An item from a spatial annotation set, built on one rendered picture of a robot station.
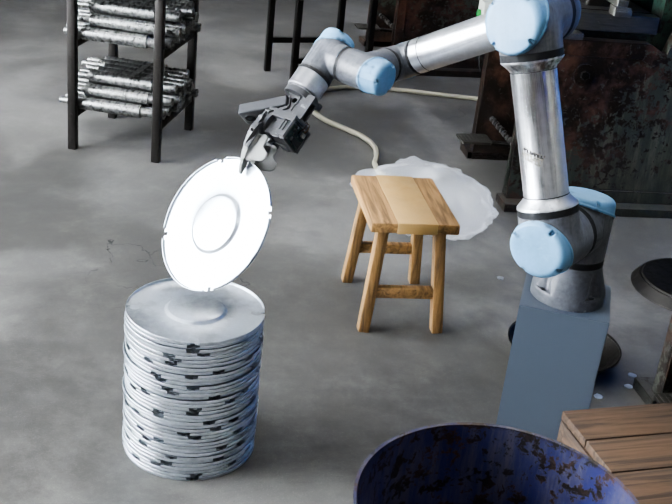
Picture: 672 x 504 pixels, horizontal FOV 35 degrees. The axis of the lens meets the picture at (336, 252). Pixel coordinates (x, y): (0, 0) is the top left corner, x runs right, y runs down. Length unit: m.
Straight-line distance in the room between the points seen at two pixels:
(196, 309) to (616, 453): 0.89
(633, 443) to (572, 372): 0.28
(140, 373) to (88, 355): 0.53
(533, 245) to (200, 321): 0.69
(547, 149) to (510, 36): 0.22
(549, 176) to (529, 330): 0.36
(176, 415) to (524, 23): 1.03
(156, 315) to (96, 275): 0.91
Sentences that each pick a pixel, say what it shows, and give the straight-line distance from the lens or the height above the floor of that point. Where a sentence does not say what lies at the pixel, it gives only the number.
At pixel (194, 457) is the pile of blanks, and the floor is 0.05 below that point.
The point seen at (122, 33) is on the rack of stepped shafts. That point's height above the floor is 0.45.
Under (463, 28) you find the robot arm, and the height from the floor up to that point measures 0.94.
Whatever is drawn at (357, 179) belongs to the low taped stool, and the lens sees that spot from 3.02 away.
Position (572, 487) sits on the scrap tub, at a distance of 1.73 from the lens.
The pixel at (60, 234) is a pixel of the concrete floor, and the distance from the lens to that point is 3.36.
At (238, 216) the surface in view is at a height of 0.55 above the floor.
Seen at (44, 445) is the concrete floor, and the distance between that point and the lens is 2.42.
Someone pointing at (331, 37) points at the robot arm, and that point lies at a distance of 2.24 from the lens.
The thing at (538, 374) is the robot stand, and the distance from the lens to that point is 2.24.
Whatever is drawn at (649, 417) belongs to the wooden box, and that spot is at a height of 0.35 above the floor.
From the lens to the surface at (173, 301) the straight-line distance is 2.26.
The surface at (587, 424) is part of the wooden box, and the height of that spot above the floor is 0.35.
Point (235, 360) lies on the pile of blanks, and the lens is 2.17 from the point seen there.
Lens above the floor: 1.41
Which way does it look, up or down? 25 degrees down
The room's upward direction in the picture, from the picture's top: 6 degrees clockwise
